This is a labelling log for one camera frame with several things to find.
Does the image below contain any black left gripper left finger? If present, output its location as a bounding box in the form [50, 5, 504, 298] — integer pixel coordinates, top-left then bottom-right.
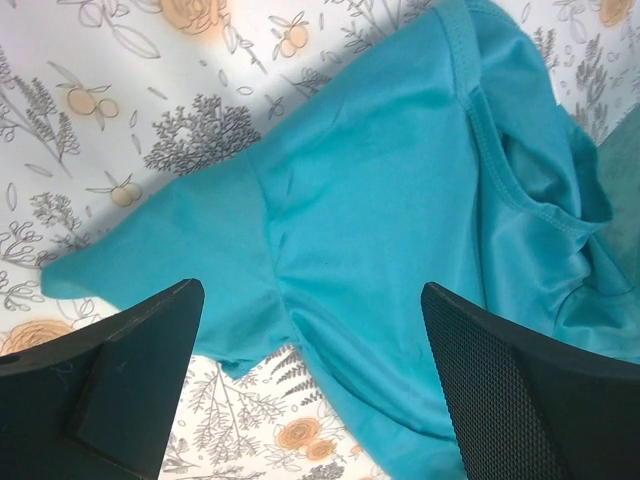
[1, 279, 204, 479]

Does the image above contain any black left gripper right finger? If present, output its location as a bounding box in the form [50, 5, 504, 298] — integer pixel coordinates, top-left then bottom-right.
[422, 283, 639, 479]

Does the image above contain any teal t-shirt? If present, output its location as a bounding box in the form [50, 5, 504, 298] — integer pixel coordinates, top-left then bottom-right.
[41, 1, 639, 479]

